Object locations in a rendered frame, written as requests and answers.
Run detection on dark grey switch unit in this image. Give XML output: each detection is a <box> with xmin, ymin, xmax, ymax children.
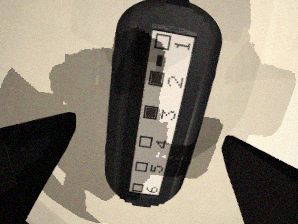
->
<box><xmin>104</xmin><ymin>0</ymin><xmax>222</xmax><ymax>206</ymax></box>

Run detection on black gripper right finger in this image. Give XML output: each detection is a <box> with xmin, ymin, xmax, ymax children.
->
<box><xmin>222</xmin><ymin>135</ymin><xmax>298</xmax><ymax>224</ymax></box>

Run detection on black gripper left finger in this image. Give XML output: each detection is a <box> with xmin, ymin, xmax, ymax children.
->
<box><xmin>0</xmin><ymin>112</ymin><xmax>77</xmax><ymax>224</ymax></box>

